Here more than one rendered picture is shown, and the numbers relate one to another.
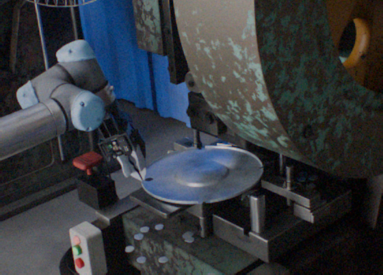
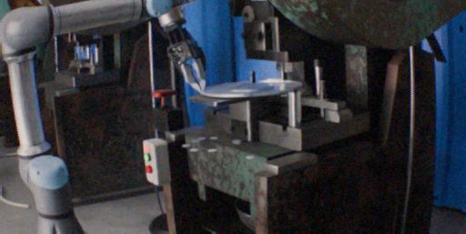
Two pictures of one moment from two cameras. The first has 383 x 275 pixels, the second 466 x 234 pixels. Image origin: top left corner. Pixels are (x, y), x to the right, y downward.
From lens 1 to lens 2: 61 cm
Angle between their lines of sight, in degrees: 16
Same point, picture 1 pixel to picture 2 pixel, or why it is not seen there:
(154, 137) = not seen: hidden behind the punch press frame
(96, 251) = (162, 158)
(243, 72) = not seen: outside the picture
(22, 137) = (109, 9)
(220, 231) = (264, 135)
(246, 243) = (284, 138)
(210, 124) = (259, 42)
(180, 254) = (228, 152)
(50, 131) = (129, 9)
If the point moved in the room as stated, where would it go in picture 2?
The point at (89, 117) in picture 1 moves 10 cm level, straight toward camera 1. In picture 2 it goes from (158, 3) to (157, 4)
